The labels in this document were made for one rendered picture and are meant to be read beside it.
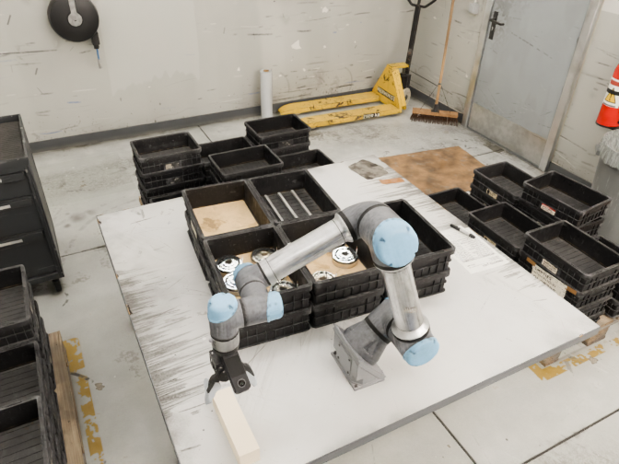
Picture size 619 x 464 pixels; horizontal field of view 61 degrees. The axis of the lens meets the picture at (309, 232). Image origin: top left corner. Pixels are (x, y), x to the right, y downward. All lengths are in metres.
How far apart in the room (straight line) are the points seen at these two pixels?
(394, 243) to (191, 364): 0.89
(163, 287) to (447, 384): 1.15
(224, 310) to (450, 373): 0.91
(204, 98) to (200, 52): 0.43
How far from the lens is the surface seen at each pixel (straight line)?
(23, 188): 3.07
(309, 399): 1.80
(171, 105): 5.22
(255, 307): 1.37
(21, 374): 2.52
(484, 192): 3.68
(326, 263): 2.09
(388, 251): 1.37
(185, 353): 1.95
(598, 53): 4.64
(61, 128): 5.14
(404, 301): 1.53
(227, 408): 1.71
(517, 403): 2.88
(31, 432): 2.17
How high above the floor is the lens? 2.13
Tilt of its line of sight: 35 degrees down
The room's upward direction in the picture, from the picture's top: 2 degrees clockwise
